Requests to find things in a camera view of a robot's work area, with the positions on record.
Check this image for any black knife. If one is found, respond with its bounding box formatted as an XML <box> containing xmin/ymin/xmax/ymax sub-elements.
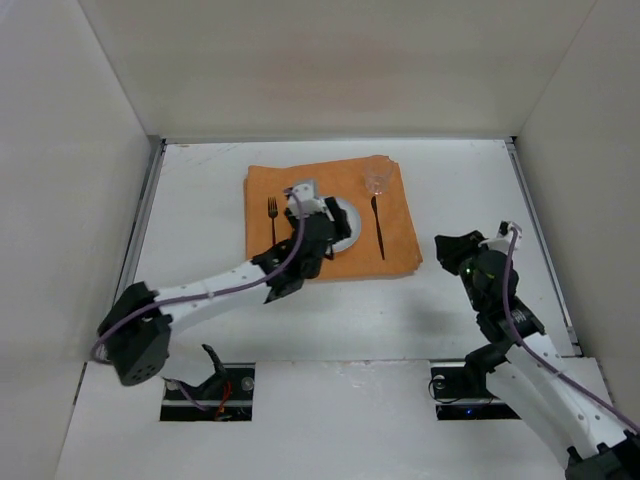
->
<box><xmin>370</xmin><ymin>195</ymin><xmax>386</xmax><ymax>260</ymax></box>

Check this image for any orange cloth placemat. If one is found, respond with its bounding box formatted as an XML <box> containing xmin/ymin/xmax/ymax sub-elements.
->
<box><xmin>245</xmin><ymin>157</ymin><xmax>422</xmax><ymax>280</ymax></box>

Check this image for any clear drinking glass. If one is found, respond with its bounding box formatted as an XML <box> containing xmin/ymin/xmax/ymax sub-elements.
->
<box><xmin>364</xmin><ymin>155</ymin><xmax>394</xmax><ymax>196</ymax></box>

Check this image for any black fork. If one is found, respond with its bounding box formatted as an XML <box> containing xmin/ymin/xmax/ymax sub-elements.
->
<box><xmin>267</xmin><ymin>196</ymin><xmax>279</xmax><ymax>245</ymax></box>

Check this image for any white round plate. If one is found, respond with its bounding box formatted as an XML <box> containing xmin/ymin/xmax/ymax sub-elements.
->
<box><xmin>287</xmin><ymin>179</ymin><xmax>362</xmax><ymax>254</ymax></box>

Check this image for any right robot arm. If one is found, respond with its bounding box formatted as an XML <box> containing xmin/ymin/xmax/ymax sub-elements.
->
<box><xmin>434</xmin><ymin>222</ymin><xmax>639</xmax><ymax>479</ymax></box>

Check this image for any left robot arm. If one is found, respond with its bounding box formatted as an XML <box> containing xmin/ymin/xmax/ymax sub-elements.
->
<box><xmin>94</xmin><ymin>197</ymin><xmax>351</xmax><ymax>391</ymax></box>

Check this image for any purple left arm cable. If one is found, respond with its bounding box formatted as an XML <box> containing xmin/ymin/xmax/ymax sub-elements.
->
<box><xmin>89</xmin><ymin>188</ymin><xmax>307</xmax><ymax>412</ymax></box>

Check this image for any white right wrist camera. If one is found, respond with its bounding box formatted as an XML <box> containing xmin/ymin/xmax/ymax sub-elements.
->
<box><xmin>479</xmin><ymin>220</ymin><xmax>523</xmax><ymax>254</ymax></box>

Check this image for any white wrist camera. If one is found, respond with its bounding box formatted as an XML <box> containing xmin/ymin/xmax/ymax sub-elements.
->
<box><xmin>479</xmin><ymin>220</ymin><xmax>523</xmax><ymax>254</ymax></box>
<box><xmin>284</xmin><ymin>179</ymin><xmax>326</xmax><ymax>219</ymax></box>

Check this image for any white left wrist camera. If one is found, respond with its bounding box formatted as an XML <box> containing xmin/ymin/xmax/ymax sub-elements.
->
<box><xmin>284</xmin><ymin>179</ymin><xmax>326</xmax><ymax>219</ymax></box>

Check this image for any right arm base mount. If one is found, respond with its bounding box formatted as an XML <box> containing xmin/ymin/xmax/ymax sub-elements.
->
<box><xmin>428</xmin><ymin>362</ymin><xmax>520</xmax><ymax>421</ymax></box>

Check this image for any right aluminium table rail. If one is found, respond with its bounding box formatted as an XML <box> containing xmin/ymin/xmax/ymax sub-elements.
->
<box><xmin>504</xmin><ymin>136</ymin><xmax>584</xmax><ymax>357</ymax></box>

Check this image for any aluminium table rail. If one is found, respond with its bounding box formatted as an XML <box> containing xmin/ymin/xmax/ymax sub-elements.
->
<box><xmin>504</xmin><ymin>136</ymin><xmax>584</xmax><ymax>357</ymax></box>
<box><xmin>104</xmin><ymin>135</ymin><xmax>166</xmax><ymax>313</ymax></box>

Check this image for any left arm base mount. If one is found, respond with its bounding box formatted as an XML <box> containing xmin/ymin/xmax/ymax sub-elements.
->
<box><xmin>159</xmin><ymin>344</ymin><xmax>256</xmax><ymax>422</ymax></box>

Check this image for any left aluminium table rail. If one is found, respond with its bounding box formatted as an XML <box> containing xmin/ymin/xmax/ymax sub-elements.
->
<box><xmin>104</xmin><ymin>135</ymin><xmax>166</xmax><ymax>313</ymax></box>

